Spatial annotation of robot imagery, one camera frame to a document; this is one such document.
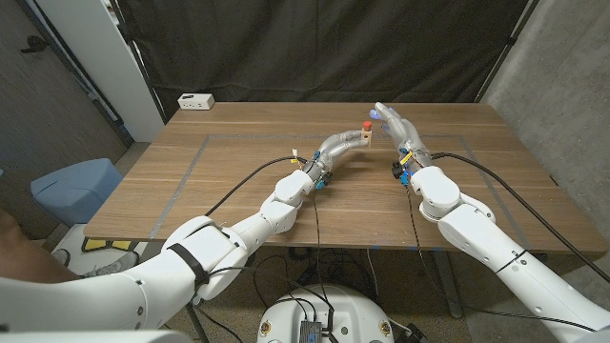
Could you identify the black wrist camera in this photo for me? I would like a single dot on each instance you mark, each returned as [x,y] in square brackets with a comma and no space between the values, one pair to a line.
[400,170]
[324,180]

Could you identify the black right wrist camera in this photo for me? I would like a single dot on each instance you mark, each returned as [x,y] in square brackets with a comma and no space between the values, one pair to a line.
[400,170]

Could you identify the black backdrop curtain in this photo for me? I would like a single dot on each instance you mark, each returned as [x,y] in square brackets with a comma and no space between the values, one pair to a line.
[314,47]

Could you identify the yellow black floor marker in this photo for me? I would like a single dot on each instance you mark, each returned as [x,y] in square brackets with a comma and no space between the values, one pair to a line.
[95,245]

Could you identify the blue stool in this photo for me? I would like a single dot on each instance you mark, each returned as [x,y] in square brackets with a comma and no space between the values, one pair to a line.
[71,190]

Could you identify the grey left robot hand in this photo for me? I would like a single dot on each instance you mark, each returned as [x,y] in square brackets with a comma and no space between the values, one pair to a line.
[333,148]

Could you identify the person's bare leg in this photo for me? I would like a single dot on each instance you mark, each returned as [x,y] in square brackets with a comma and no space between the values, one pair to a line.
[24,257]

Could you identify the white power strip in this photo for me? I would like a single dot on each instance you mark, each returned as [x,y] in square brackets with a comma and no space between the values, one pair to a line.
[195,101]

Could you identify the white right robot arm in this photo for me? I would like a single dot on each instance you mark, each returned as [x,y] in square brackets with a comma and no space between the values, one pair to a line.
[476,233]

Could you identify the red-headed wooden screw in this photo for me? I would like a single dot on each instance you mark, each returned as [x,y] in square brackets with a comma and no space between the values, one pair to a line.
[367,125]

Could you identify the grey table leg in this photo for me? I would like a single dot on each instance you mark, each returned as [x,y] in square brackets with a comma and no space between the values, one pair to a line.
[448,286]

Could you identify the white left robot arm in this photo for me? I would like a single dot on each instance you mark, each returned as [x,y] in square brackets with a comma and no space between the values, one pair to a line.
[143,290]

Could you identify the black round floor fan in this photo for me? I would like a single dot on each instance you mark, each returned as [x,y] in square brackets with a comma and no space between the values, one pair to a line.
[251,259]

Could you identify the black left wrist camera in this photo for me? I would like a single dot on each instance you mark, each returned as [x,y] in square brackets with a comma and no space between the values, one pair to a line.
[324,180]

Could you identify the grey finned module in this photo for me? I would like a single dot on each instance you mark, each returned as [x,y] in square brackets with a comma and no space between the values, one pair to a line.
[310,332]

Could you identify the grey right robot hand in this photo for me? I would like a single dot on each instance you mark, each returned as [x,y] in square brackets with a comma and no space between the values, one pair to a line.
[410,140]

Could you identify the black backdrop stand pole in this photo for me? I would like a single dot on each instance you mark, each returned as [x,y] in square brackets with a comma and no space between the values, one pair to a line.
[509,47]
[138,62]

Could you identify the wooden block with holes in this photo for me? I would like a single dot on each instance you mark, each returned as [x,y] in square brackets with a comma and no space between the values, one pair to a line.
[366,139]

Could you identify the white floor board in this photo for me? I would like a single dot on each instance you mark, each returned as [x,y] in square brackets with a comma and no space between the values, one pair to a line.
[71,236]

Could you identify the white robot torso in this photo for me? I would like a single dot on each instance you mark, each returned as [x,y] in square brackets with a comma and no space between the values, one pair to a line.
[352,309]

